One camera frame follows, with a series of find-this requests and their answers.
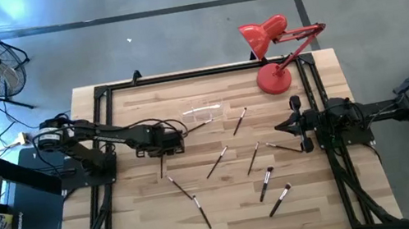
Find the black case with white print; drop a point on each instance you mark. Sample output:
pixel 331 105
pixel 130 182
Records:
pixel 33 209

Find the white paper scrap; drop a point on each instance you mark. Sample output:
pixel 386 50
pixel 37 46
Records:
pixel 129 40

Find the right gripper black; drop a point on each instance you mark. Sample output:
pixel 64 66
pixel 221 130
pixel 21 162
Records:
pixel 306 122

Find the yellow and white box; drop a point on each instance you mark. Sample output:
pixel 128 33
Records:
pixel 5 222

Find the thin black pencil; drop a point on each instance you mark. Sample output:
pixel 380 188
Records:
pixel 240 121

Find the red desk lamp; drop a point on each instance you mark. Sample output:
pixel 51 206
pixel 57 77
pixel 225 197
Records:
pixel 274 80

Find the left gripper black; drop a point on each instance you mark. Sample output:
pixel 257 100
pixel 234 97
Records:
pixel 163 140

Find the black frame clamp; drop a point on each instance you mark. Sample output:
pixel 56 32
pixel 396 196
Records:
pixel 136 76
pixel 252 56

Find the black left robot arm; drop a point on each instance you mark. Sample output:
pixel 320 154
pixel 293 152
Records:
pixel 116 136

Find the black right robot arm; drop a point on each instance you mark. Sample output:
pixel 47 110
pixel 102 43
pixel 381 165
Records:
pixel 387 111

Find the black eyeliner pencil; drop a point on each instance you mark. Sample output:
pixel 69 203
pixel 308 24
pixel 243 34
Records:
pixel 217 162

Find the clear acrylic brush organizer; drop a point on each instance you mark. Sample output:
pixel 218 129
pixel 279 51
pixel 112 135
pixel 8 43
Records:
pixel 204 110

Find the yellow power plug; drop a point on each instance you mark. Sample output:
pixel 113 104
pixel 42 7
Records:
pixel 22 139

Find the black aluminium table frame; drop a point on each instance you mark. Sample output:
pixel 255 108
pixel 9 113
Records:
pixel 181 76

